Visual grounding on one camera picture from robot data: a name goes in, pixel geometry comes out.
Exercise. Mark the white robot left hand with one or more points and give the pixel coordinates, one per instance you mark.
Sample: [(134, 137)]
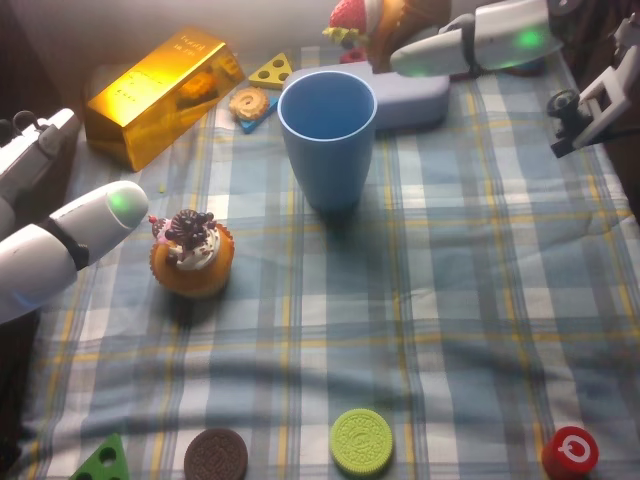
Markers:
[(60, 245)]

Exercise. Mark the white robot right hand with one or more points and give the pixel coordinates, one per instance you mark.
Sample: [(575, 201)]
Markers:
[(490, 40)]

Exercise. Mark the strawberry topped cupcake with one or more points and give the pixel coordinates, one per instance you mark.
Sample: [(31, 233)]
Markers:
[(385, 30)]

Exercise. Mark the chocolate topped cupcake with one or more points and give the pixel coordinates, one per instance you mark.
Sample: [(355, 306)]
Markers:
[(195, 270)]

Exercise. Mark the blue plastic cup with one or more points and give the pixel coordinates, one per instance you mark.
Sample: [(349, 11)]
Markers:
[(327, 155)]

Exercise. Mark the lilac glasses case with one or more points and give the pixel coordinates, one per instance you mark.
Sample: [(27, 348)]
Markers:
[(415, 102)]

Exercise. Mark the red triangle block with holes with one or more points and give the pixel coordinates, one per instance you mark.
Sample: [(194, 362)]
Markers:
[(352, 56)]

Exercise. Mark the gold bar box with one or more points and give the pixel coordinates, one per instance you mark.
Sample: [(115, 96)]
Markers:
[(160, 90)]

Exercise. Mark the green triangle block with holes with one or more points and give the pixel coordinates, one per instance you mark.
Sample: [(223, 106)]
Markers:
[(105, 460)]

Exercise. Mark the yellow triangle block with holes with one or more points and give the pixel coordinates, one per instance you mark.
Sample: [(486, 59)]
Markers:
[(272, 72)]

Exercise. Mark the blue triangle block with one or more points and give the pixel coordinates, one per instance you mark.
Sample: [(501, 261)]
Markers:
[(255, 126)]

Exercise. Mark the tan swirl biscuit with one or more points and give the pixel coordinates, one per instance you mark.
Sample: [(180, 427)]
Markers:
[(249, 104)]

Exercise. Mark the brown sandwich cookie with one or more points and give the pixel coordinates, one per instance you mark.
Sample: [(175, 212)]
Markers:
[(216, 455)]

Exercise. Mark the blue plaid cloth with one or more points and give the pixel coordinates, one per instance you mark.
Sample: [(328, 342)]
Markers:
[(350, 340)]

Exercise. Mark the green sandwich cookie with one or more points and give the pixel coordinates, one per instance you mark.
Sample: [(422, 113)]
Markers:
[(361, 441)]

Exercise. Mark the red cylinder with white symbol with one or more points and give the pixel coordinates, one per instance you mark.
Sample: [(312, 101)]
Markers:
[(570, 452)]

